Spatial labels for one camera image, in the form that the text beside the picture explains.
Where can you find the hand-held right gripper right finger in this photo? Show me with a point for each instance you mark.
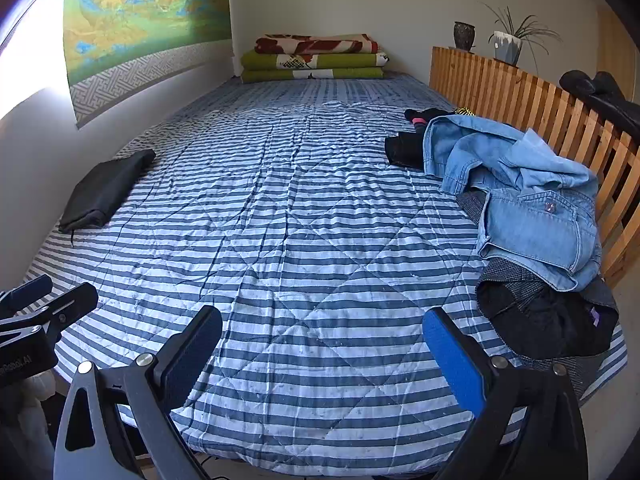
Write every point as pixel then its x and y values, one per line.
pixel 457 360

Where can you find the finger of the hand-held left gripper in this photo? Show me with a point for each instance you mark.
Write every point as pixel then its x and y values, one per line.
pixel 27 292
pixel 65 307

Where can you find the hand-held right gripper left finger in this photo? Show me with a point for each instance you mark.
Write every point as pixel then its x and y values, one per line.
pixel 192 357

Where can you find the light blue denim jeans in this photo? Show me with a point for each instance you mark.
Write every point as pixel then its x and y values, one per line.
pixel 525 175

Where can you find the grey tweed coat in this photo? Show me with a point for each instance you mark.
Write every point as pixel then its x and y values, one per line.
pixel 510 267

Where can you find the black folded cloth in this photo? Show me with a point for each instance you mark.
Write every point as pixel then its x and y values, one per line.
pixel 107 187

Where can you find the blue white striped quilt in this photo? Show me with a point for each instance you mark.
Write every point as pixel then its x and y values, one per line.
pixel 300 210

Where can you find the black pink garment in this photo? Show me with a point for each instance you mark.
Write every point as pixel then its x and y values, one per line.
pixel 425 114

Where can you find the yellow black patterned cloth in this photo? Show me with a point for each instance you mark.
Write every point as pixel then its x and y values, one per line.
pixel 464 111

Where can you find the green folded blanket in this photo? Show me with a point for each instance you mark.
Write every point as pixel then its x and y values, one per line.
pixel 350 62

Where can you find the potted plant white pot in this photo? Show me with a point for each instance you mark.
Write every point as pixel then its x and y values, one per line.
pixel 507 47

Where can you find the dark vase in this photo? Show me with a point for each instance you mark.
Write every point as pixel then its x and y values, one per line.
pixel 464 35

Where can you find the red floral folded blanket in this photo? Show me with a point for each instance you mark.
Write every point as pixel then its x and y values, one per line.
pixel 310 44

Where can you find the wooden door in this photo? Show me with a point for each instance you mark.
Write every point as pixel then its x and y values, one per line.
pixel 615 55

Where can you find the wooden slatted rail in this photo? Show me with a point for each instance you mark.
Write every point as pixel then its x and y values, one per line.
pixel 500 80

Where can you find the black item on rail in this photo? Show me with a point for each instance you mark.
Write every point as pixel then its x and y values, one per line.
pixel 605 95

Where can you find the landscape wall poster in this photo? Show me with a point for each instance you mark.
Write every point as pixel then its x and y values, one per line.
pixel 150 10

